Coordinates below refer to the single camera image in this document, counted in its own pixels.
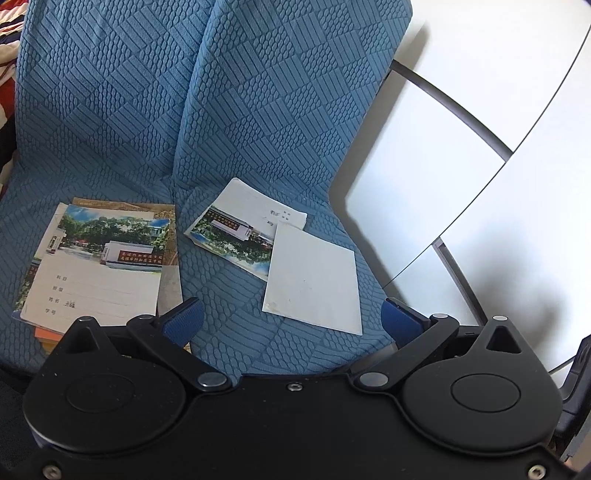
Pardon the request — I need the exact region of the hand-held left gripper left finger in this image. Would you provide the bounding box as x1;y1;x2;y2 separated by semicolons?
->
65;298;233;394

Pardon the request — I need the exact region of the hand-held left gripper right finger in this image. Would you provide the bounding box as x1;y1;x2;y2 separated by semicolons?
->
353;298;532;391

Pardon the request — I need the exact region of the landscape photo cover notebook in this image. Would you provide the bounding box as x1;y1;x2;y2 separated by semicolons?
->
184;178;308;281
14;203;171;334

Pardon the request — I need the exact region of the plain white notebook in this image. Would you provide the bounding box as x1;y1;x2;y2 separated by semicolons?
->
262;222;363;335

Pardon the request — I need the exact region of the tan painting cover book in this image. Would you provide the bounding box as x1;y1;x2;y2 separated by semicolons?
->
71;198;192;354

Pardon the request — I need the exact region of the white and orange book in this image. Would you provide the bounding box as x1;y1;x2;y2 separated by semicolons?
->
32;323;63;356

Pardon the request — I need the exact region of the blue textured sofa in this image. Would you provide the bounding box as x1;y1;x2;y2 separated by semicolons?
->
0;0;414;374

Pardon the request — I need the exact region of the red black white striped blanket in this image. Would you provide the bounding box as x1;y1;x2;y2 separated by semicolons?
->
0;7;33;185

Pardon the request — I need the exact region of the grey cabinet handle strip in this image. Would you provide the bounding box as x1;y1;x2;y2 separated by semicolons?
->
390;60;514;160
433;239;490;326

